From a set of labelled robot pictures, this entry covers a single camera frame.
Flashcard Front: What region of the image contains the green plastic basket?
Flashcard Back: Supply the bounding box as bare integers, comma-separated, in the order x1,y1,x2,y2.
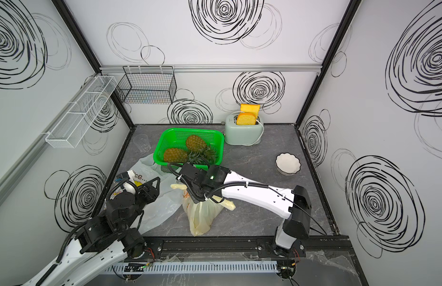
153,128,224,170

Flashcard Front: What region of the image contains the mint green toaster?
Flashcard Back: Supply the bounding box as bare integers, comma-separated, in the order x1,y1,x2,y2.
224,112,265,146

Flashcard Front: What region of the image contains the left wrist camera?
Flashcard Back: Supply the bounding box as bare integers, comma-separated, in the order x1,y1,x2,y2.
112,170,137,197

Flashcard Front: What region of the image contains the toast slice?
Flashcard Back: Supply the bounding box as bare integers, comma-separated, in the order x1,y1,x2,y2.
236,112,257,126
241,104,260,118

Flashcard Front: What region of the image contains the green pineapple front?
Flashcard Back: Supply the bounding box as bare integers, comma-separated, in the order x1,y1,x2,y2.
163,148,193,163

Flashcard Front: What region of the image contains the clear plastic cup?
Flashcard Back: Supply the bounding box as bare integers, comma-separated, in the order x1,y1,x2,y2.
133,133,151,153

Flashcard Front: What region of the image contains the white scalloped plate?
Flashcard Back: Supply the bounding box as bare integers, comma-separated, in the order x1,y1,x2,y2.
275,153,302,176

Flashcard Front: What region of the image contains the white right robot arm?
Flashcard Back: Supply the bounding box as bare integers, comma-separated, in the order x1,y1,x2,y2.
167,163,312,250

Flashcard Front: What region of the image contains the front toast slice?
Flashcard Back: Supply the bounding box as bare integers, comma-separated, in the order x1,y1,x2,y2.
236,112,257,126

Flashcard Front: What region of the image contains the yellowish fruit print plastic bag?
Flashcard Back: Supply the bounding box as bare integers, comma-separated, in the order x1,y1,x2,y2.
171,184,236,237

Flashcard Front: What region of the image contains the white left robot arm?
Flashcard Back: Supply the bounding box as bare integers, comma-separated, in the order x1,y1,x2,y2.
26,177,161,286

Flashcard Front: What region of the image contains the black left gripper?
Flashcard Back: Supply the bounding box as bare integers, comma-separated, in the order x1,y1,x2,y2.
122,176,161,231

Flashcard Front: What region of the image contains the green pineapple middle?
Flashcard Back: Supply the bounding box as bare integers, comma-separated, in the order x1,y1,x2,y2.
186,135,217,164

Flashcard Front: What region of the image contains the back toast slice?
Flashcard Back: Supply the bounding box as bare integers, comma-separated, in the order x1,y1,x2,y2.
241,104,260,118

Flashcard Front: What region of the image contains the black wire wall basket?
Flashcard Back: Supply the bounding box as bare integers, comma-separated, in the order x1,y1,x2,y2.
117,66,177,104

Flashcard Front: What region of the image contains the green pineapple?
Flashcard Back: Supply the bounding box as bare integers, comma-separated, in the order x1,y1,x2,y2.
163,148,193,163
186,135,217,164

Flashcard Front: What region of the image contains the grey slotted cable duct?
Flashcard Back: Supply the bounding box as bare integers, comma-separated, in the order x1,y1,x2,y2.
103,261,279,276

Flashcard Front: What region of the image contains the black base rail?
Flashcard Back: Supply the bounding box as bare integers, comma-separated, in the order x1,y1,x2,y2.
144,235,353,259

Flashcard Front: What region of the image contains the white bunny print plastic bag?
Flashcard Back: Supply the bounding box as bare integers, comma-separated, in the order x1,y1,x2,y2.
129,154,183,234

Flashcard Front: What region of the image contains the white mesh wall shelf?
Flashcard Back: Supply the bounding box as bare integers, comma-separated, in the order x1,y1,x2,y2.
45,76,117,148

